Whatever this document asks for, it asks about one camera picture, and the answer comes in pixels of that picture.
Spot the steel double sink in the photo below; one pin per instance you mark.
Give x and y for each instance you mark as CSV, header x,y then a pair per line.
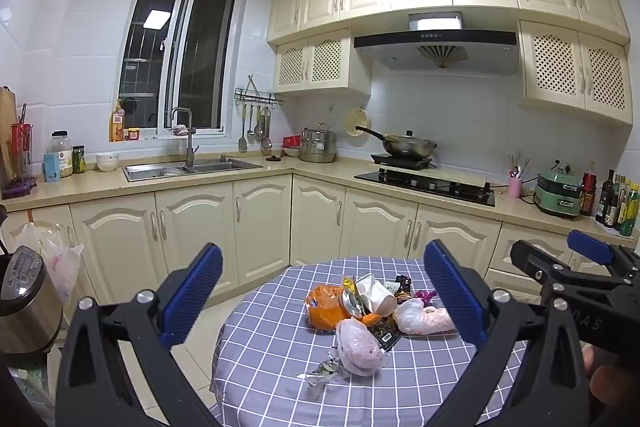
x,y
200,168

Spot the small blue box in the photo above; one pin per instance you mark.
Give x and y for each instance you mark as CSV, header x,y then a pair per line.
x,y
52,169

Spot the pink utensil holder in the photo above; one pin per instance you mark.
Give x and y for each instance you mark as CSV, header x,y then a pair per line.
x,y
515,188

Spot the cream lower kitchen cabinets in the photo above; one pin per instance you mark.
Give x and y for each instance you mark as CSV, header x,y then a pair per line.
x,y
260,227

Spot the orange snack bag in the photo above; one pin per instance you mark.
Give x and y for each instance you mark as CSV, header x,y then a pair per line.
x,y
325,307

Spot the person's right hand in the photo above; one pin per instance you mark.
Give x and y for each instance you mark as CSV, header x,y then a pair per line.
x,y
615,384

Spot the dark snack wrapper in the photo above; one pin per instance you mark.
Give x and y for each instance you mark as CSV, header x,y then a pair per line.
x,y
403,287

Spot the steel stock pot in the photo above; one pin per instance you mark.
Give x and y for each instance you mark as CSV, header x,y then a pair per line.
x,y
317,147

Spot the large cream lattice cabinet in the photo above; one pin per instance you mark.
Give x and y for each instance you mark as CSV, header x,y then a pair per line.
x,y
570,67

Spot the hanging steel skimmer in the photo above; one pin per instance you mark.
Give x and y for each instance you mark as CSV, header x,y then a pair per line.
x,y
266,142

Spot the purple wrapper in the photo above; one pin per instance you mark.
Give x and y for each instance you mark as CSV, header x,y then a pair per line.
x,y
426,298

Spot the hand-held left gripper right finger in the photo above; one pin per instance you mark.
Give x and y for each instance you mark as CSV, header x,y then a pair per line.
x,y
455,297

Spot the range hood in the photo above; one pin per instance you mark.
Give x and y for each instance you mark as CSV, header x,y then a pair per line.
x,y
435,52

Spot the dark green jar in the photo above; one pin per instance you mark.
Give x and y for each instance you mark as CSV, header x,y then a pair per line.
x,y
79,161

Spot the small red yellow jar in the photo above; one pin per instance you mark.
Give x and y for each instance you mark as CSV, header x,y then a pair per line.
x,y
133,134

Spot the purple rack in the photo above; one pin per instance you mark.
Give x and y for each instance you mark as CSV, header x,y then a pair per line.
x,y
20,189

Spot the kitchen window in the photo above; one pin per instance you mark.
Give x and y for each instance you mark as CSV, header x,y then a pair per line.
x,y
200,57

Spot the black portable burner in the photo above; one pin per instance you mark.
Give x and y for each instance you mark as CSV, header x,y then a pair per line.
x,y
400,162

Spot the green electric cooker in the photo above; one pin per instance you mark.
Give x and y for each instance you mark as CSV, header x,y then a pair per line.
x,y
557,197

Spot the row of condiment bottles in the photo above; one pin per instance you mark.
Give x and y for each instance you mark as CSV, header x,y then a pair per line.
x,y
607,202

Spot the hanging white plastic bag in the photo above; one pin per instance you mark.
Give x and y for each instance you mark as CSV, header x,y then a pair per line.
x,y
62,267

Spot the small cream lattice cabinet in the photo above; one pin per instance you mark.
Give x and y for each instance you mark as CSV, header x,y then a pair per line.
x,y
325,62

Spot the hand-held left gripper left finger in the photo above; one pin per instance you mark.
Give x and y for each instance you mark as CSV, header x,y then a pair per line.
x,y
192,294

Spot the white paper cup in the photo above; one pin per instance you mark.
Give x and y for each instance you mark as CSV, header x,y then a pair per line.
x,y
382,299
364,284

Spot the hanging steel ladle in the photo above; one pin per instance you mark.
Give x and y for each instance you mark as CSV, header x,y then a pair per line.
x,y
251,129

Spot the red bowl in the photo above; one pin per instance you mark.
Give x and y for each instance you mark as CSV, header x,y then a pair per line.
x,y
291,142

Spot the large clear plastic jar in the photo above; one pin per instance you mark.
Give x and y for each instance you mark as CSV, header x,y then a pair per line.
x,y
62,154

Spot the white plastic bag pink contents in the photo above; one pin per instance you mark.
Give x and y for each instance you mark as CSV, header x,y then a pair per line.
x,y
425,319
357,349

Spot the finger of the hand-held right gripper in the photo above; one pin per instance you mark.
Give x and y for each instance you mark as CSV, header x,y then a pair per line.
x,y
590,247
535,262

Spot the white bowl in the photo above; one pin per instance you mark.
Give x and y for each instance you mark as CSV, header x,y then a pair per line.
x,y
107,163

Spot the wooden cutting board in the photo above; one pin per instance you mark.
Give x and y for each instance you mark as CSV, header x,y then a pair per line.
x,y
5,132

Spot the steel rice cooker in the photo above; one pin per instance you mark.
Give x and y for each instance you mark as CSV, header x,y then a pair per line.
x,y
25,307

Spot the crumpled silver foil wrapper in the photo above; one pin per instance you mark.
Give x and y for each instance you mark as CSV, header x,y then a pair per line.
x,y
325,369

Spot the black gas stove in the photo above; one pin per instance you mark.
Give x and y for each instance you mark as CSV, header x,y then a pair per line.
x,y
425,187

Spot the orange dish soap bottle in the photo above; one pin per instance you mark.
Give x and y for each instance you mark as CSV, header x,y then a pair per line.
x,y
117,124

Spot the round cream wall trivet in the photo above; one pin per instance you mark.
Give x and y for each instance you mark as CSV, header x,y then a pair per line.
x,y
357,119

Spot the blue checked tablecloth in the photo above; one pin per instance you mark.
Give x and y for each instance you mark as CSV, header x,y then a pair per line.
x,y
280,332

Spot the black printed wrapper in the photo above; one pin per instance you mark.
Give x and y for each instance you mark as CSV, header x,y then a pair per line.
x,y
387,336

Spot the wall utensil rack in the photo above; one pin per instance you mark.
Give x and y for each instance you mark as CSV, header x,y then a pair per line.
x,y
257,97

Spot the clear holder with red utensils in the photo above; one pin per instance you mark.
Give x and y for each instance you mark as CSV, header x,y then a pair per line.
x,y
22,152

